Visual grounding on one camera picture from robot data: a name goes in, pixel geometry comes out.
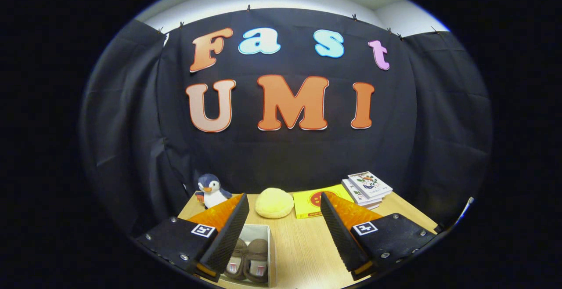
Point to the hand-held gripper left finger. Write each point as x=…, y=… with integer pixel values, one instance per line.
x=228, y=240

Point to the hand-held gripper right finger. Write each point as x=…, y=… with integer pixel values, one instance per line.
x=344, y=245

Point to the brown shoe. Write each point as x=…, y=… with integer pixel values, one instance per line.
x=239, y=247
x=258, y=249

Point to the brown fabric storage box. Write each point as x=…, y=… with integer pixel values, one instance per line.
x=272, y=258

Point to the penguin plush toy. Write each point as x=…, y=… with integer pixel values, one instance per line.
x=213, y=192

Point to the yellow book red circle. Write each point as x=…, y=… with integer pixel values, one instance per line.
x=307, y=203

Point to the yellow round plush cushion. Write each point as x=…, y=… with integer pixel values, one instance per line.
x=274, y=203

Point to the white bird-print book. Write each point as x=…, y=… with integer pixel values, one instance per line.
x=369, y=182

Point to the row of small cloth clips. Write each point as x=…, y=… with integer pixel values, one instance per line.
x=248, y=7

